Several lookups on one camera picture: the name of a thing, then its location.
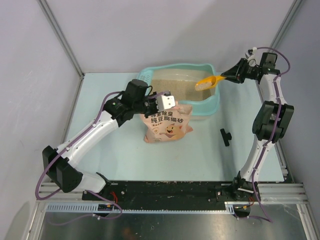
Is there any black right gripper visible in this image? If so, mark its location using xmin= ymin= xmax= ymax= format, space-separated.
xmin=221 ymin=58 xmax=259 ymax=84

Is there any yellow plastic litter scoop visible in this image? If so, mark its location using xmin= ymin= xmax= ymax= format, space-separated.
xmin=194 ymin=75 xmax=226 ymax=92

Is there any pink cat litter bag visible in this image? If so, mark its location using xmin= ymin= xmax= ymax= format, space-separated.
xmin=140 ymin=103 xmax=193 ymax=144

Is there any teal and beige litter box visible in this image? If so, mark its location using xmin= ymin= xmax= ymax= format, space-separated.
xmin=137 ymin=63 xmax=220 ymax=120

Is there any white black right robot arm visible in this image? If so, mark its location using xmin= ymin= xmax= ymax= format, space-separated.
xmin=219 ymin=47 xmax=294 ymax=201

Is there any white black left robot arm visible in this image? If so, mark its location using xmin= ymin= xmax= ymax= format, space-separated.
xmin=42 ymin=79 xmax=162 ymax=200

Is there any beige cat litter in box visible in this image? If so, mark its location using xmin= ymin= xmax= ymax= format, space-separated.
xmin=151 ymin=79 xmax=215 ymax=102

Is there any black t-shaped plastic part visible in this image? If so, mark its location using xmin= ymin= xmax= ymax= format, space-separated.
xmin=220 ymin=128 xmax=232 ymax=147

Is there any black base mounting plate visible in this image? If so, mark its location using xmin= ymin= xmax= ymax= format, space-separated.
xmin=82 ymin=180 xmax=260 ymax=211

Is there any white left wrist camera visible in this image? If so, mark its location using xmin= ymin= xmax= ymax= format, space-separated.
xmin=156 ymin=95 xmax=176 ymax=112

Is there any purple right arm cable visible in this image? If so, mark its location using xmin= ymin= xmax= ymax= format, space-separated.
xmin=249 ymin=46 xmax=291 ymax=223

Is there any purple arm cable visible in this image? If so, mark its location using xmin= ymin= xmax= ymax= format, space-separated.
xmin=34 ymin=90 xmax=171 ymax=201
xmin=249 ymin=46 xmax=291 ymax=223

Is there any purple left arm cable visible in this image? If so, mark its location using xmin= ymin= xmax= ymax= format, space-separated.
xmin=34 ymin=90 xmax=171 ymax=201

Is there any right aluminium corner post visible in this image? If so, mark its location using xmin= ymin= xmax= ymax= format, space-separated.
xmin=270 ymin=0 xmax=305 ymax=49

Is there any aluminium corner post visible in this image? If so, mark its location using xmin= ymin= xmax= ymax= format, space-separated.
xmin=270 ymin=0 xmax=305 ymax=49
xmin=37 ymin=0 xmax=84 ymax=78

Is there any aluminium frame rail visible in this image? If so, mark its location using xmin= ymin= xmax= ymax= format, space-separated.
xmin=36 ymin=182 xmax=308 ymax=205

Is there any white slotted cable duct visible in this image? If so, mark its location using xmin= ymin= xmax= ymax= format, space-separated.
xmin=46 ymin=202 xmax=235 ymax=214

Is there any left aluminium corner post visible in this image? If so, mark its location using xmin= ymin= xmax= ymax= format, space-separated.
xmin=37 ymin=0 xmax=84 ymax=78

